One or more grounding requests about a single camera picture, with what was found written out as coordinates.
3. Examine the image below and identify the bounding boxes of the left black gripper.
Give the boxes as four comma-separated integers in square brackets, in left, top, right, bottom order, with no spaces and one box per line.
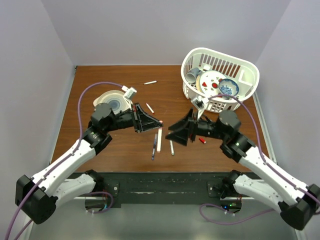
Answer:
[105,102,163,133]

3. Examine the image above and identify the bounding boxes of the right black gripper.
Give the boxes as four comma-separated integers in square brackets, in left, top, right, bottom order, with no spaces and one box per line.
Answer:
[165,107,228,146]

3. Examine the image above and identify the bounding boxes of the white pen red tip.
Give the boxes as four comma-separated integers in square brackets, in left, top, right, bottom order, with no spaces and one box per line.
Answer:
[145,103,155,114]

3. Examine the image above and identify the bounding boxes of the blue pen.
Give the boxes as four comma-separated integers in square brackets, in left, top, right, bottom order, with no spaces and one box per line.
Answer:
[151,133,158,161]

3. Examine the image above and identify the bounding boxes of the white pen green tip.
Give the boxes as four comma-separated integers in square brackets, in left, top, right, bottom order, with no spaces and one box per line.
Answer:
[169,140,175,156]

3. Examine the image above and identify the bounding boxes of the red pen cap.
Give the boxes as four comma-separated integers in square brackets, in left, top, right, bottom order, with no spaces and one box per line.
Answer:
[199,137,206,144]

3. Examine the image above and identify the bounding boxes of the white pen pink end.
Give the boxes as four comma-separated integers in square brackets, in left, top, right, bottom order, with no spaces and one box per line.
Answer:
[156,127,163,153]

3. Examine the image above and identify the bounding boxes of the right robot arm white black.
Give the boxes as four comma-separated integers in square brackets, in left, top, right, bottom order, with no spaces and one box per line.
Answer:
[165,109,320,231]

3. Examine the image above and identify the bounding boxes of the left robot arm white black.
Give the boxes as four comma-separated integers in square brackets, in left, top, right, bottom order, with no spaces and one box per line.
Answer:
[15,103,163,225]

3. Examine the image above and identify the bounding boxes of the beige plate blue rings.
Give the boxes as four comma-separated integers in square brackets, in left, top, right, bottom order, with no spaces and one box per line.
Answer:
[93,89,132,113]

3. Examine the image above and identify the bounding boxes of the white plate red fruit pattern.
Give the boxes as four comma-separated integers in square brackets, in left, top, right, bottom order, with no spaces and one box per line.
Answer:
[195,70,227,97]

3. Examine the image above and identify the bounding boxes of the grey ceramic mug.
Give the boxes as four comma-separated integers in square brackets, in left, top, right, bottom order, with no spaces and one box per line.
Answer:
[185,67,203,84]

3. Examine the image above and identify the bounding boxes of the blue white patterned bowl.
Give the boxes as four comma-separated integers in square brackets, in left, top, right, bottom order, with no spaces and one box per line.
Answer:
[218,78,240,97]

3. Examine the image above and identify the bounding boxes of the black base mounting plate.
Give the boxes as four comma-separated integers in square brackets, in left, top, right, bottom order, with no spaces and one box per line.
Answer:
[69,171,252,208]

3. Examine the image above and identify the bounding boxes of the white plastic dish basket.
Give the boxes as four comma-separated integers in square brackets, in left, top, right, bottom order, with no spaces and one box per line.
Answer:
[180,47,260,102]

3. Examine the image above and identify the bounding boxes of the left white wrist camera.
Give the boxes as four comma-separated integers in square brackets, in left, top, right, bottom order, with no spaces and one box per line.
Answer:
[121,85,137,105]

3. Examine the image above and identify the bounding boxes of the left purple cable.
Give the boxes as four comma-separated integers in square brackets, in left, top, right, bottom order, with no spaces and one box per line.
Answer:
[3,82,126,240]

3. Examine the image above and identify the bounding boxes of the purple cable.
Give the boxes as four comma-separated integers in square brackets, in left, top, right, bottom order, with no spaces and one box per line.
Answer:
[207,94,320,216]
[3,82,126,240]

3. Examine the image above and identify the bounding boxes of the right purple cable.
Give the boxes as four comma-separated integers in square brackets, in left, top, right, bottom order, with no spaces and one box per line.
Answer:
[207,94,320,216]

